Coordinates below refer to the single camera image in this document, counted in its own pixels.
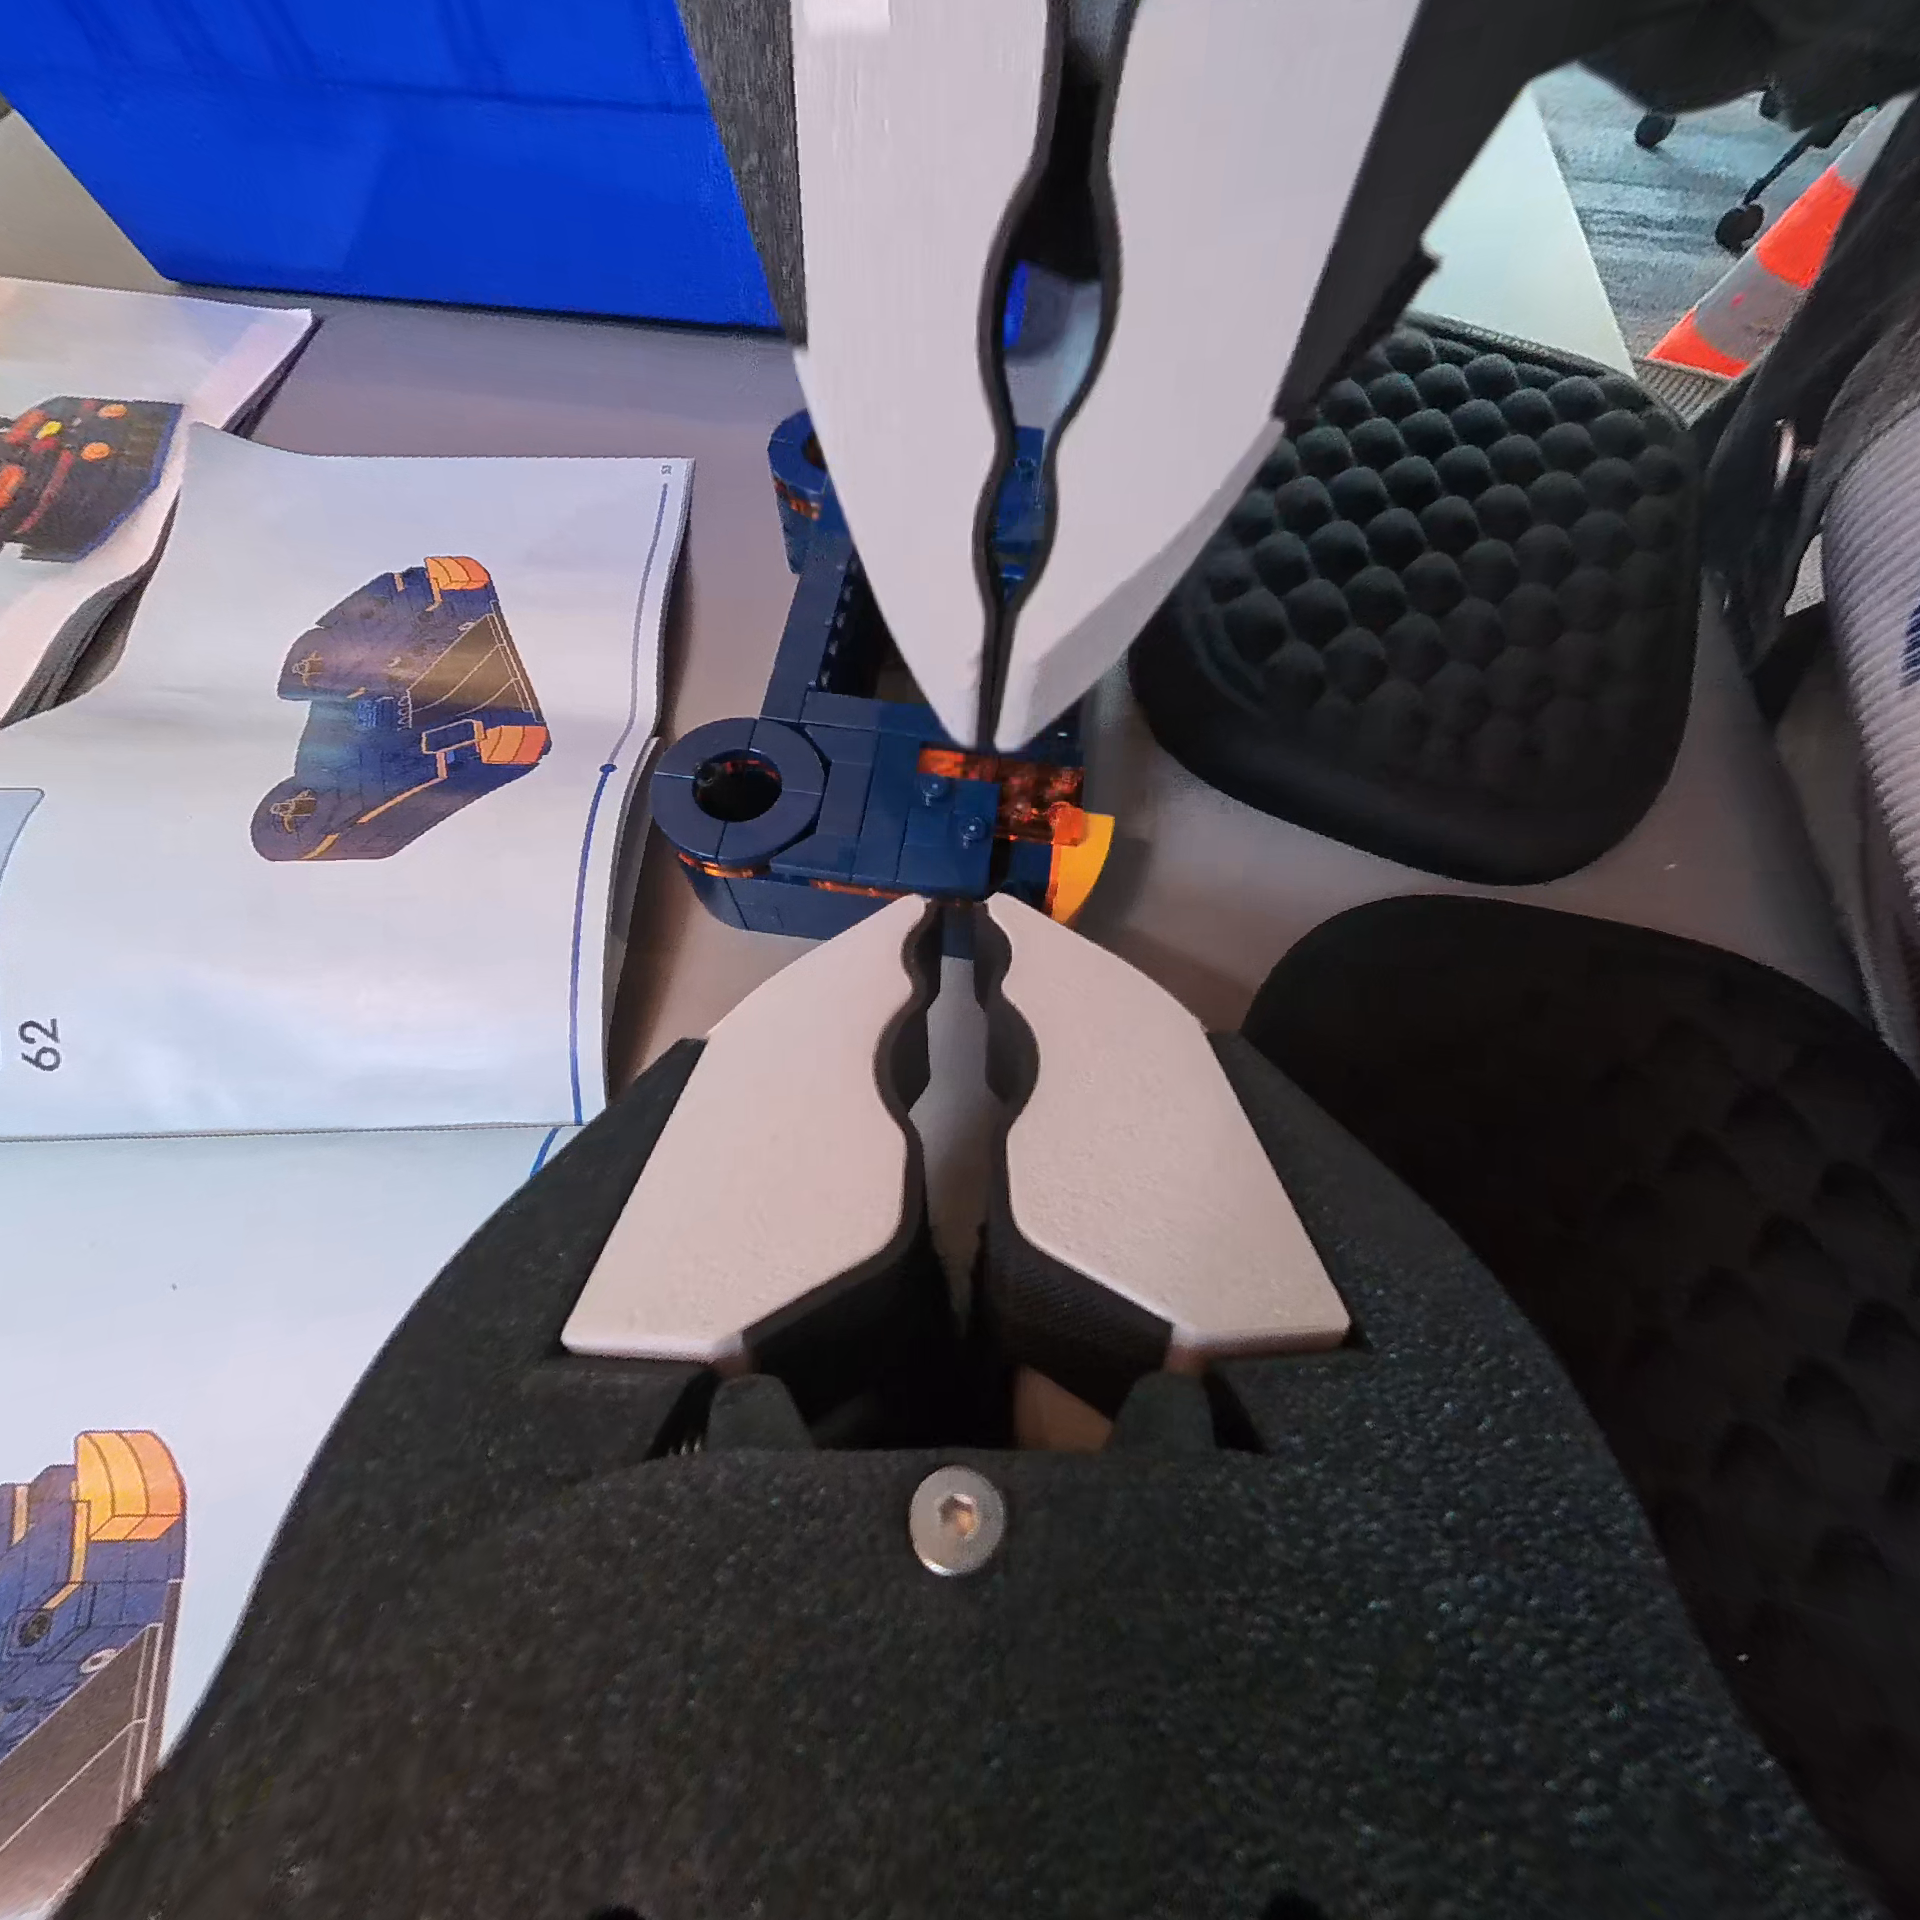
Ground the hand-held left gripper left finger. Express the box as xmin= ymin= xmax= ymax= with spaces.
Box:
xmin=562 ymin=895 xmax=942 ymax=1363

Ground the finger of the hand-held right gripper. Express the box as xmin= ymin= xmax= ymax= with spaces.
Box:
xmin=786 ymin=0 xmax=1068 ymax=746
xmin=997 ymin=0 xmax=1431 ymax=752

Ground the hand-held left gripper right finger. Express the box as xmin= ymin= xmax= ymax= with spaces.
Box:
xmin=989 ymin=895 xmax=1355 ymax=1373

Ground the dark blue toy brick model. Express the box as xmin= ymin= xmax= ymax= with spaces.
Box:
xmin=646 ymin=406 xmax=1119 ymax=938

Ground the grey felt divider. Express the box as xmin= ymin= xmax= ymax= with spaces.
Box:
xmin=678 ymin=0 xmax=816 ymax=335

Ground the black bumpy cushion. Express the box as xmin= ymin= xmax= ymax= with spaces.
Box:
xmin=1240 ymin=895 xmax=1920 ymax=1905
xmin=1127 ymin=310 xmax=1707 ymax=887

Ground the office chair wheel base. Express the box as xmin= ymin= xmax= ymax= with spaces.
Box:
xmin=1631 ymin=66 xmax=1823 ymax=253

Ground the open instruction booklet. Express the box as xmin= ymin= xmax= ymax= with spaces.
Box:
xmin=0 ymin=421 xmax=700 ymax=1823

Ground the orange traffic cone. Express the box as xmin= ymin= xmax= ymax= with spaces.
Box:
xmin=1648 ymin=158 xmax=1877 ymax=378

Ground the blue box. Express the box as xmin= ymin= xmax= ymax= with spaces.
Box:
xmin=0 ymin=0 xmax=784 ymax=335

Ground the pale ribbed fabric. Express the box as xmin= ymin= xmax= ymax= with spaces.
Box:
xmin=1792 ymin=335 xmax=1920 ymax=1074

